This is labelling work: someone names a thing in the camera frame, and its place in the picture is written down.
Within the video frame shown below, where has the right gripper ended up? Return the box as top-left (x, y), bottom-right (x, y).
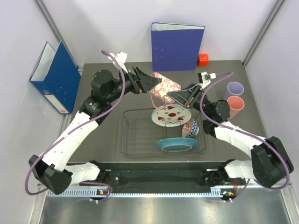
top-left (166, 84), bottom-right (213, 119)

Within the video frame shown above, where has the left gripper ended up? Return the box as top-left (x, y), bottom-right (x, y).
top-left (106, 65), bottom-right (162, 104)

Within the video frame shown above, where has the pink patterned mug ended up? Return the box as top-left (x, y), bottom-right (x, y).
top-left (148, 72), bottom-right (182, 110)

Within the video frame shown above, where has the lavender plastic cup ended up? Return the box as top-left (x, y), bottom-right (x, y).
top-left (223, 82), bottom-right (244, 100)

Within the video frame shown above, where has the pink plastic cup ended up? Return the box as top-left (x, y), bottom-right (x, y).
top-left (227, 96), bottom-right (245, 119)

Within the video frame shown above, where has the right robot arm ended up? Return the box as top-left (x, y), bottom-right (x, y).
top-left (167, 84), bottom-right (294, 189)

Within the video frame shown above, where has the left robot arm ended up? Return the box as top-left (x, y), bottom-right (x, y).
top-left (28, 66), bottom-right (161, 195)

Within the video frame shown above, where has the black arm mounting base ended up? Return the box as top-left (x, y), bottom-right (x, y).
top-left (92, 161), bottom-right (245, 187)

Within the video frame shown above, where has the watermelon pattern plate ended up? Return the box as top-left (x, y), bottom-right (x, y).
top-left (151, 105), bottom-right (192, 127)

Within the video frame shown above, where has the small red box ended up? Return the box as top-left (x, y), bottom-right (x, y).
top-left (198, 54), bottom-right (209, 67)

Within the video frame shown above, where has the blue zigzag patterned bowl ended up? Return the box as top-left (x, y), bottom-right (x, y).
top-left (182, 118), bottom-right (199, 138)

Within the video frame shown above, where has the purple-blue binder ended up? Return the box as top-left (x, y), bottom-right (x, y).
top-left (151, 22), bottom-right (205, 71)

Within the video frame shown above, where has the teal plate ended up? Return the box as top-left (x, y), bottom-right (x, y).
top-left (155, 137), bottom-right (199, 152)

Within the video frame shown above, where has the blue lever arch binder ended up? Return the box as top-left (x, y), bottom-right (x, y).
top-left (29, 42), bottom-right (81, 114)

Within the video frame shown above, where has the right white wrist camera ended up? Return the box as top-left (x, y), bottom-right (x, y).
top-left (198, 72), bottom-right (216, 89)

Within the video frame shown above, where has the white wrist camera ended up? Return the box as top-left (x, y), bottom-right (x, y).
top-left (198, 72), bottom-right (216, 89)
top-left (109, 51), bottom-right (128, 73)

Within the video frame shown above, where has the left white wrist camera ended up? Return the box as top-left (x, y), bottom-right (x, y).
top-left (109, 51), bottom-right (128, 73)

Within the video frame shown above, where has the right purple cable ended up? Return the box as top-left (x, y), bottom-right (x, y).
top-left (200, 71), bottom-right (292, 189)

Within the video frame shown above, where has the purple cable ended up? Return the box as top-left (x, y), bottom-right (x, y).
top-left (200, 71), bottom-right (292, 189)
top-left (25, 49), bottom-right (128, 196)

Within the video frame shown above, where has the black wire dish rack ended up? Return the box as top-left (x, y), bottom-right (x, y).
top-left (121, 108), bottom-right (206, 158)

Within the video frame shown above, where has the grey slotted cable duct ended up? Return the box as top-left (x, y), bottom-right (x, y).
top-left (46, 186), bottom-right (238, 198)

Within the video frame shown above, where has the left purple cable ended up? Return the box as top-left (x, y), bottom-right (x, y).
top-left (25, 49), bottom-right (128, 196)

